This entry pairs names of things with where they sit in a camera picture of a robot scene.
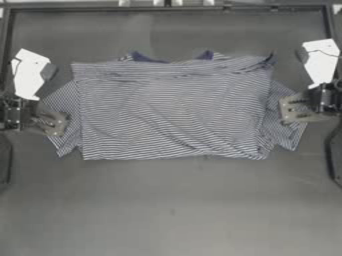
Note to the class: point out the black table frame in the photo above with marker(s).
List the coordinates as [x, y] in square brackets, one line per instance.
[89, 6]

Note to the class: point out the navy white striped shirt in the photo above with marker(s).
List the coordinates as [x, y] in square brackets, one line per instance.
[178, 110]

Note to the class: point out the black side block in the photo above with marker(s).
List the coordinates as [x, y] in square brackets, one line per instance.
[336, 156]
[5, 163]

